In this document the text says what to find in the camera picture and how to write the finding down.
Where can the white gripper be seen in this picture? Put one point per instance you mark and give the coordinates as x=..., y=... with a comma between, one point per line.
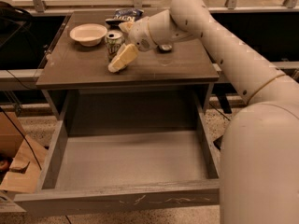
x=139, y=34

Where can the green 7up can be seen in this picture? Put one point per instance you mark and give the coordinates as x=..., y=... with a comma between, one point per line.
x=113, y=40

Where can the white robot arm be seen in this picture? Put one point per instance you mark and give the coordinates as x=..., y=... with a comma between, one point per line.
x=259, y=177

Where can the blue soda can lying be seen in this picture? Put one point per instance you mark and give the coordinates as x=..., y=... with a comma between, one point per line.
x=165, y=48

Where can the open grey top drawer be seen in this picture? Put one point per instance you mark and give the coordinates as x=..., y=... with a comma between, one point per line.
x=126, y=151

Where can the blue chip bag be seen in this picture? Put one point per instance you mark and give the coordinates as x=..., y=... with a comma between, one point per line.
x=125, y=15

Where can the white paper bowl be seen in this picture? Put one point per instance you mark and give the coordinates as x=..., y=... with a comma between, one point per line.
x=89, y=34

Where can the brown cardboard box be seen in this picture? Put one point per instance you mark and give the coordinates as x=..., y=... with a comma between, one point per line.
x=27, y=155

